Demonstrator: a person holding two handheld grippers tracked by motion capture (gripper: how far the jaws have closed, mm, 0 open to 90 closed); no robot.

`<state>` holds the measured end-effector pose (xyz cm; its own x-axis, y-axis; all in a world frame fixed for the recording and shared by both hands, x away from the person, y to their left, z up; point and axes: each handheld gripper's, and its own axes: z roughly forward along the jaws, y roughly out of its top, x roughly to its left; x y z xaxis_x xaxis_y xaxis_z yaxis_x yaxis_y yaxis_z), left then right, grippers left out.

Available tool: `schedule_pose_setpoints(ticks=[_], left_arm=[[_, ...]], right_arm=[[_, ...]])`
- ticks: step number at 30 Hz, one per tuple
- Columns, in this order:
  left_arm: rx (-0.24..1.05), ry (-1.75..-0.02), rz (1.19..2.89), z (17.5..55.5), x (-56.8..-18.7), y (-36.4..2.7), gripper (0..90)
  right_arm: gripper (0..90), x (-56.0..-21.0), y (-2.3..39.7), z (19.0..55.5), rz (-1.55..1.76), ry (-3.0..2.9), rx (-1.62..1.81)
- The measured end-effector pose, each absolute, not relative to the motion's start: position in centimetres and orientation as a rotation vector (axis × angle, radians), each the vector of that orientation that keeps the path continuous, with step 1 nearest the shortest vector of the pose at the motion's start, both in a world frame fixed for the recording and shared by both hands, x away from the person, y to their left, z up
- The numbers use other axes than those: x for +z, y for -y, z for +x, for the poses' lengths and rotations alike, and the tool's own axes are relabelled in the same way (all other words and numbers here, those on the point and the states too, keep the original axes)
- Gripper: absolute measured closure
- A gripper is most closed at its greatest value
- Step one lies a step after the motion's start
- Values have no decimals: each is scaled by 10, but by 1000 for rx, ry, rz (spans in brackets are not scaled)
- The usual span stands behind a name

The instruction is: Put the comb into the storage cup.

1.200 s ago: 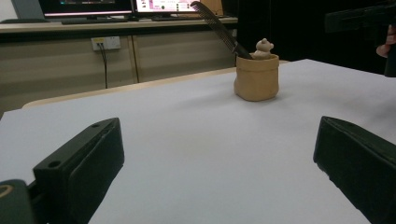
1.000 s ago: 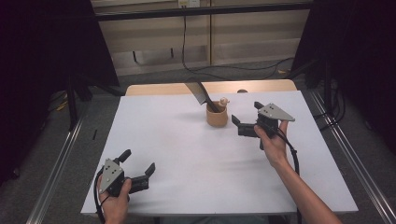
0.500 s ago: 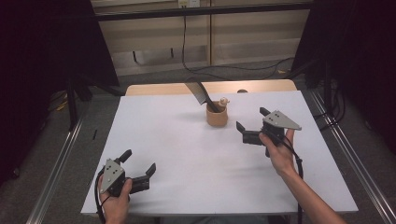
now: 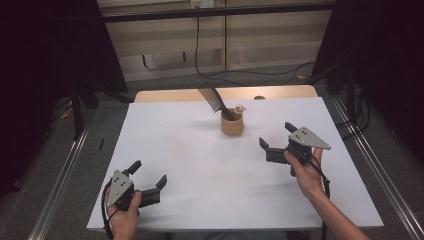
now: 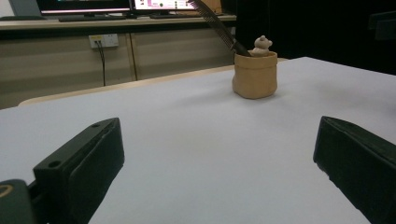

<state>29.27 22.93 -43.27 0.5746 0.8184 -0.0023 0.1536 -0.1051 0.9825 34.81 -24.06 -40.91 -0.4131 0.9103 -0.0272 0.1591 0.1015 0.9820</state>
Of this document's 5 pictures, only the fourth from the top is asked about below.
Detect black power cable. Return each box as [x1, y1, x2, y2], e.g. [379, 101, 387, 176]
[194, 7, 317, 87]

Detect light wooden table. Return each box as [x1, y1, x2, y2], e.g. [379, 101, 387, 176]
[133, 84, 319, 104]

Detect black curtain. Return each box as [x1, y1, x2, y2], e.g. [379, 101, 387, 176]
[0, 0, 130, 199]
[311, 0, 424, 156]

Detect white wall socket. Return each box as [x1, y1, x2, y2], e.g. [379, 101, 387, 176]
[190, 0, 215, 10]

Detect black floor cables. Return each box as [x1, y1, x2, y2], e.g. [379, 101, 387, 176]
[335, 94, 372, 138]

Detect black metal stand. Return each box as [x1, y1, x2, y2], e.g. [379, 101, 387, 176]
[70, 79, 101, 142]

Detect person's left hand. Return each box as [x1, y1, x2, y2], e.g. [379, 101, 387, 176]
[105, 190, 143, 240]

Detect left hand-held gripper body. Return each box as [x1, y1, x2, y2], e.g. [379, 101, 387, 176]
[107, 169, 162, 212]

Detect tan cup with small figurine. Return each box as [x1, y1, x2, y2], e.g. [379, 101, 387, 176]
[220, 103, 247, 137]

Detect person's right hand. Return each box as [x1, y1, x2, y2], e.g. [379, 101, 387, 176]
[284, 148, 326, 200]

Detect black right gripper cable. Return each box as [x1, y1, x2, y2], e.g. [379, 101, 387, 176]
[289, 149, 332, 240]

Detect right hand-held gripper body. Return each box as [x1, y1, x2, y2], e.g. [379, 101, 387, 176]
[265, 126, 332, 178]

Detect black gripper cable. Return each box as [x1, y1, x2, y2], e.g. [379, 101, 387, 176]
[289, 149, 332, 240]
[100, 180, 118, 240]

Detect black handled comb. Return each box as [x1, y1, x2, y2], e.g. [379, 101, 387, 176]
[197, 82, 236, 122]

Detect metal floor rail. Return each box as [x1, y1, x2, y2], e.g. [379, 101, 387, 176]
[27, 124, 92, 240]
[331, 95, 424, 240]

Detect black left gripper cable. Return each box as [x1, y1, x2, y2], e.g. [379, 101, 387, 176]
[100, 180, 118, 240]

